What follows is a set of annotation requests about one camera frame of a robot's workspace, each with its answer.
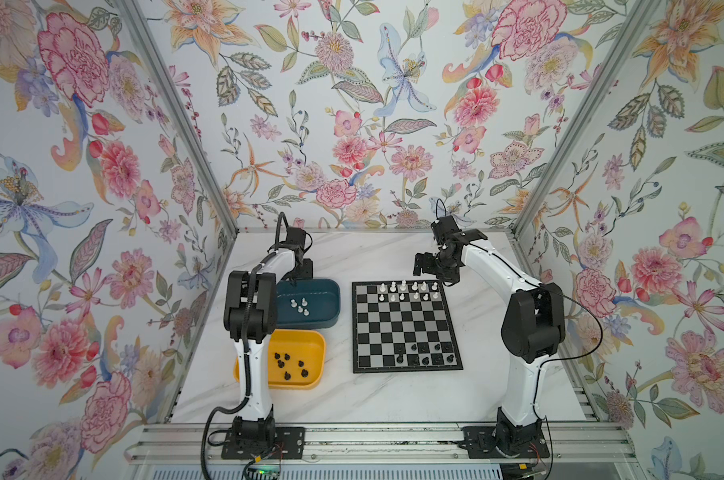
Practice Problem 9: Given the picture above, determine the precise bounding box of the aluminium corner frame post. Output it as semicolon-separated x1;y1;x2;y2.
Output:
511;0;645;236

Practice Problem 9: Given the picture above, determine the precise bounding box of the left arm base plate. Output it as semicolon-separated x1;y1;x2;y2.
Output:
221;417;306;460

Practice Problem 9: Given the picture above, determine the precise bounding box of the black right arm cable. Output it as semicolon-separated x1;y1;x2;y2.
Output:
517;269;605;480

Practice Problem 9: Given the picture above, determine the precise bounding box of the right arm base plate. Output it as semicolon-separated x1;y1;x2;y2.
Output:
460;411;550;459

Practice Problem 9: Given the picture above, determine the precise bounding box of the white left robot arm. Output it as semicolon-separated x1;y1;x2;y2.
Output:
223;226;312;446

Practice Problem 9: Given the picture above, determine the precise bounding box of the teal plastic tray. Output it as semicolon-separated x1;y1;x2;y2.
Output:
277;278;341;330

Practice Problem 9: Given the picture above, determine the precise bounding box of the aluminium front rail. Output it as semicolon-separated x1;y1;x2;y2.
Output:
125;421;638;466

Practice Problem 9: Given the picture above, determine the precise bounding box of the black and silver chessboard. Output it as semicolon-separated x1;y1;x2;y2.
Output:
351;280;463;374

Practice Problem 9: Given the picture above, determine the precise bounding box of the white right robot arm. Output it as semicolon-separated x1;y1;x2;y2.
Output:
413;215;566;457

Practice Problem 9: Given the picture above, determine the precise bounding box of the left aluminium corner post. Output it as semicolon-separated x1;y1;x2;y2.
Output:
115;0;238;239

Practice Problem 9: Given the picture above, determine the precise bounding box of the yellow plastic tray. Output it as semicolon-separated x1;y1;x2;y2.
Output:
249;329;326;391

